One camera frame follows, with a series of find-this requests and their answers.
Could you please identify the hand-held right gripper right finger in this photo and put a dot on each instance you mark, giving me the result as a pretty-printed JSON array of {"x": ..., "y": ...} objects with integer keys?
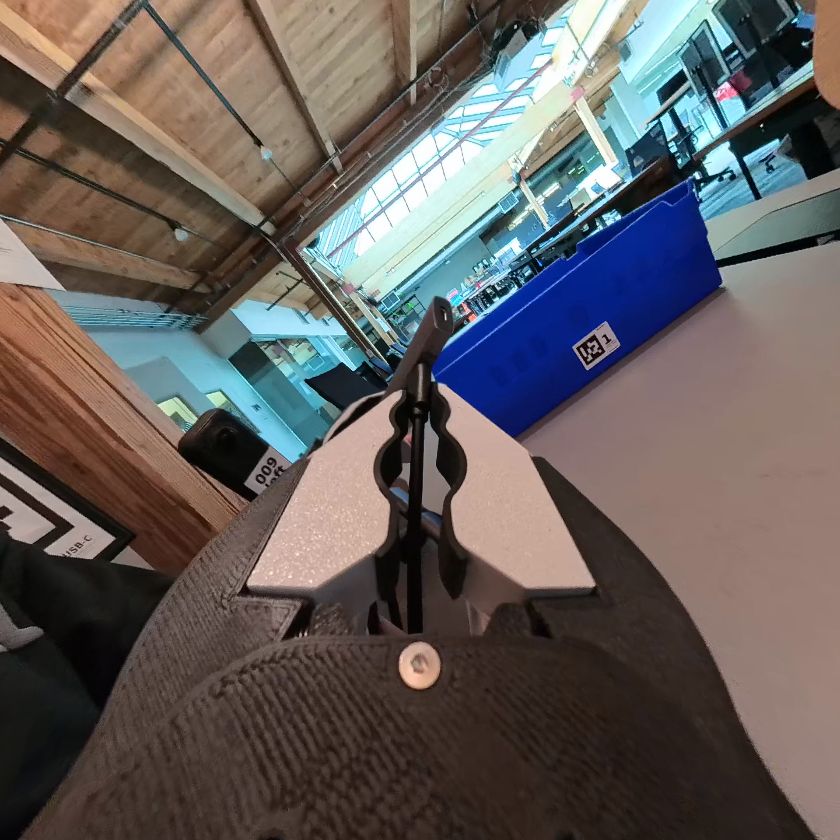
[{"x": 518, "y": 525}]

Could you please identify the person's dark clothing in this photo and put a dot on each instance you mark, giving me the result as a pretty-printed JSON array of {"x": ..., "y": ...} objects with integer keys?
[{"x": 59, "y": 656}]

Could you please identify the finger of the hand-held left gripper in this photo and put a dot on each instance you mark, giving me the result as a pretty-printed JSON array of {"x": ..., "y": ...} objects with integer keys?
[{"x": 340, "y": 423}]

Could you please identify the black framed marker sign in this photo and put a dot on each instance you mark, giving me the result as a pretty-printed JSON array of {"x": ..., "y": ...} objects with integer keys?
[{"x": 39, "y": 512}]

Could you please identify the blue bin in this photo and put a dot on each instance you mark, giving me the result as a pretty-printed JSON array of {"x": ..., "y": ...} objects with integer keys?
[{"x": 590, "y": 308}]

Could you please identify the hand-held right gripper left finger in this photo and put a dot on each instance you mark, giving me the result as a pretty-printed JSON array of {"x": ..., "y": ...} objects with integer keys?
[{"x": 315, "y": 525}]

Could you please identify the white wall paper sheet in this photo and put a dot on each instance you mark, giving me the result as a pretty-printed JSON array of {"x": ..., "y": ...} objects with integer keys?
[{"x": 19, "y": 259}]

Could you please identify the dark USB hub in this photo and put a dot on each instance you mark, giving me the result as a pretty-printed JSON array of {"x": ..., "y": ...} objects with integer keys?
[{"x": 426, "y": 348}]

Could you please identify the grey desk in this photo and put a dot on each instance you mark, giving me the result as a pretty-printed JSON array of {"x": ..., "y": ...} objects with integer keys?
[{"x": 689, "y": 525}]

